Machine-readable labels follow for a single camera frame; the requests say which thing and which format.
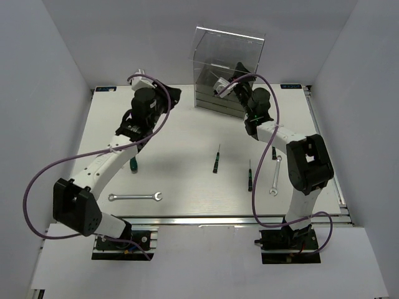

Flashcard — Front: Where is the silver combination wrench right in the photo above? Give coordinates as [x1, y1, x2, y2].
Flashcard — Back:
[269, 156, 282, 196]

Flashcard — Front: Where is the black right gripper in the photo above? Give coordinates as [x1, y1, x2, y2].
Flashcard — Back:
[228, 62, 257, 118]

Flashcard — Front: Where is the large green handle screwdriver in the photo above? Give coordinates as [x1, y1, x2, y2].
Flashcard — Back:
[129, 157, 138, 173]

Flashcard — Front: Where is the silver combination wrench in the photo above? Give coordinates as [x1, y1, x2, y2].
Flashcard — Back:
[108, 192, 163, 202]
[269, 156, 282, 196]

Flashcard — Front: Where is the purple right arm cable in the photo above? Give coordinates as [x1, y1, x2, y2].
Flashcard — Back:
[214, 73, 334, 254]

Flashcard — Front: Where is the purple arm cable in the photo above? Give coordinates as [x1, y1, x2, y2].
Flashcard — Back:
[24, 74, 173, 261]
[214, 73, 334, 254]

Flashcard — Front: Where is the silver combination wrench left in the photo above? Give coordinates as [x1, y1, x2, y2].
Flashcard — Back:
[108, 192, 163, 202]

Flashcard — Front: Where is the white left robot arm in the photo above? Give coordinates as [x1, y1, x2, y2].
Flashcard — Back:
[53, 84, 181, 249]

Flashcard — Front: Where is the aluminium table frame rail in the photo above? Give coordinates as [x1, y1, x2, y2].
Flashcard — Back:
[303, 85, 354, 226]

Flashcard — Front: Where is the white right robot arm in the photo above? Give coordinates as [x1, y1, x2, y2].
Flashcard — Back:
[229, 62, 334, 249]

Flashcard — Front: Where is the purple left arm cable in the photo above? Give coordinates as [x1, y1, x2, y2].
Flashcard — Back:
[24, 74, 173, 261]

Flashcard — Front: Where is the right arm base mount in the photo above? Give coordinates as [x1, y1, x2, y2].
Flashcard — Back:
[254, 226, 321, 265]

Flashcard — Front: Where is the small green black screwdriver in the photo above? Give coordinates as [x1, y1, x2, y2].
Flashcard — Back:
[272, 146, 277, 160]
[248, 160, 253, 192]
[213, 145, 221, 174]

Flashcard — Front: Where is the clear acrylic drawer cabinet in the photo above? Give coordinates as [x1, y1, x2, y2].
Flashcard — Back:
[191, 26, 266, 118]

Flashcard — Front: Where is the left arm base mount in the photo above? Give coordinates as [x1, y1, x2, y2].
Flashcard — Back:
[91, 225, 158, 262]

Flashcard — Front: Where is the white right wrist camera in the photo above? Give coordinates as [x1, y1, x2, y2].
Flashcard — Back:
[213, 77, 237, 98]

